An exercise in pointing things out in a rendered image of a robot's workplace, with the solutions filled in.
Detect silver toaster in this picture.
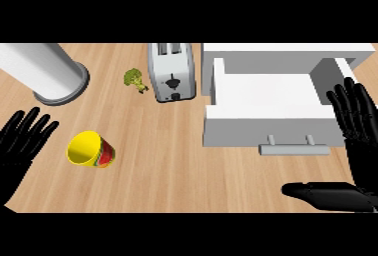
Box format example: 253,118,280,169
147,43,198,104

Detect green broccoli floret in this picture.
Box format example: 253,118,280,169
123,68,151,95

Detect grey drawer handle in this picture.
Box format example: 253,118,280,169
259,134,333,156

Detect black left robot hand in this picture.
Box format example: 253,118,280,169
0,106,61,205

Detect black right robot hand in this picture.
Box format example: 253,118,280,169
281,76,378,213

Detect yellow cup with red print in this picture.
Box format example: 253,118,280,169
66,130,119,169

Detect white cabinet body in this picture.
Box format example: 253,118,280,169
200,43,377,105

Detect white open drawer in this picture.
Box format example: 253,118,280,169
203,57,361,148

